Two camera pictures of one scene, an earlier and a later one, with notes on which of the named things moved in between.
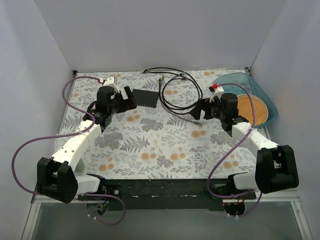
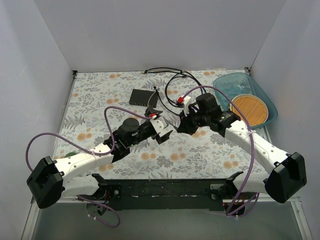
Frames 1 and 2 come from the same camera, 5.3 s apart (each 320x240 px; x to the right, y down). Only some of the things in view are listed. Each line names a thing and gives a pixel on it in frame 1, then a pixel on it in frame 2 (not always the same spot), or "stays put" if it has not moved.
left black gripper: (122, 101) -> (155, 135)
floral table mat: (160, 138) stays put
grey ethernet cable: (169, 113) -> (154, 87)
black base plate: (168, 195) stays put
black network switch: (146, 98) stays put
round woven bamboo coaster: (245, 109) stays put
